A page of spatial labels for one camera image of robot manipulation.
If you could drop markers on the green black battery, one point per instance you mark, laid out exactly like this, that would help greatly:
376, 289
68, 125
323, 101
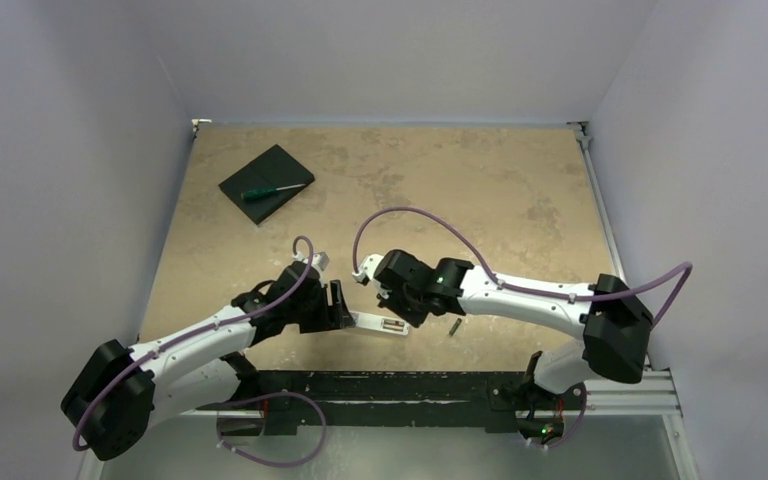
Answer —
452, 331

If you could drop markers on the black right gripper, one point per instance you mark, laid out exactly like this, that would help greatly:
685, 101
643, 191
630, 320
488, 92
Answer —
388, 290

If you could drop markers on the white remote control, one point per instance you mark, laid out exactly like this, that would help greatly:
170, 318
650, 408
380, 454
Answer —
372, 323

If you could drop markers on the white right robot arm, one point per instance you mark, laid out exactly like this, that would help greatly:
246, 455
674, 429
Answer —
609, 328

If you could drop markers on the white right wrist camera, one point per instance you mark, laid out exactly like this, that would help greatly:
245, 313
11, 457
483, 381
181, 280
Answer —
365, 272

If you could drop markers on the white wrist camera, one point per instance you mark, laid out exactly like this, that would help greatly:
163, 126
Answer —
365, 272
319, 260

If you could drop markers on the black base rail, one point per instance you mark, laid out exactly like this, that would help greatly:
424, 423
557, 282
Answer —
494, 402

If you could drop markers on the gold battery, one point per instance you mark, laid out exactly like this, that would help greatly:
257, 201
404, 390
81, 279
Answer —
393, 325

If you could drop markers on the green handled screwdriver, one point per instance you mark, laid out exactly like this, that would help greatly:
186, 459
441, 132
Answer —
257, 194

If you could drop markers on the black foam block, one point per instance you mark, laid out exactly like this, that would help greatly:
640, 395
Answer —
274, 167

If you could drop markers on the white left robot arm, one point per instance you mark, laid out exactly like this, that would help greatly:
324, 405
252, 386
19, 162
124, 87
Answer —
122, 392

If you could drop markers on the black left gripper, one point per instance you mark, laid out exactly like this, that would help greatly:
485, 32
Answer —
324, 319

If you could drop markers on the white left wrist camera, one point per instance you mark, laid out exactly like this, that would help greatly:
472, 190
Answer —
319, 260

